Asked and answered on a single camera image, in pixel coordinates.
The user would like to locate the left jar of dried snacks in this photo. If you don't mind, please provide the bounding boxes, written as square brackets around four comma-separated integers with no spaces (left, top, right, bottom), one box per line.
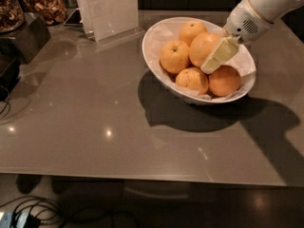
[0,0,25,33]

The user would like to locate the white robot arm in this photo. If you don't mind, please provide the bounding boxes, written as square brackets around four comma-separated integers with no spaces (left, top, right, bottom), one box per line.
[199,0,304,74]

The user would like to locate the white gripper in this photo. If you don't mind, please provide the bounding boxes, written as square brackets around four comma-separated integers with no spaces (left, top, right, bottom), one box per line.
[200,0,273,74]

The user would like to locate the black smartphone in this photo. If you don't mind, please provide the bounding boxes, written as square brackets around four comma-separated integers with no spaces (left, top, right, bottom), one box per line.
[64,9,83,27]

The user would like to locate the top back orange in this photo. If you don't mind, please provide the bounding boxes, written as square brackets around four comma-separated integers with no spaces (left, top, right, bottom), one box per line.
[179,20,207,46]

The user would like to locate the white paper bowl liner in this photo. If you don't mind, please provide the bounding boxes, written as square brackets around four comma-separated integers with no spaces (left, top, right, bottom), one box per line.
[145,22,255,102]

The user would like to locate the clear acrylic sign holder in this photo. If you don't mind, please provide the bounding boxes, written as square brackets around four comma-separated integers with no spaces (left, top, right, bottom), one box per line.
[77,0,143,42]

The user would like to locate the large orange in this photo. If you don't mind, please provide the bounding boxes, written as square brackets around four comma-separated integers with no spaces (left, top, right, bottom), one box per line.
[189,32,220,67]

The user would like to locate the black cable at left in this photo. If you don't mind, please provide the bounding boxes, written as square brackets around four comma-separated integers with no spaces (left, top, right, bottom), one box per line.
[0,85,11,116]

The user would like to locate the white oval bowl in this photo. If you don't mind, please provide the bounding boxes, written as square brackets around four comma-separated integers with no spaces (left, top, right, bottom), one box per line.
[142,16,257,105]

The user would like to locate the black cables on floor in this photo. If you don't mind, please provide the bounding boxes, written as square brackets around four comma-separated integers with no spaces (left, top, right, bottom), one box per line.
[0,195,137,228]

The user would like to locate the front middle orange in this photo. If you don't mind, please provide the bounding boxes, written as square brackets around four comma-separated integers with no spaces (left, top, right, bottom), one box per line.
[176,67,209,95]

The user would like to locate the left orange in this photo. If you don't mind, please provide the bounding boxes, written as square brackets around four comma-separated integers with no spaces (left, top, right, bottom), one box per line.
[160,40,190,74]

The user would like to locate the dark box stand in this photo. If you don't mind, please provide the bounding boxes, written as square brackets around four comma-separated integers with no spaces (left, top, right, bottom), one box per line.
[0,12,51,64]

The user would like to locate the front right orange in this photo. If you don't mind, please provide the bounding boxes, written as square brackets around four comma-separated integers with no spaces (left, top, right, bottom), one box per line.
[208,66,241,97]

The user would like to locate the glass jar of dried snacks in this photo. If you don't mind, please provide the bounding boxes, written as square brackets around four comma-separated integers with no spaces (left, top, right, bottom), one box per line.
[22,0,67,26]

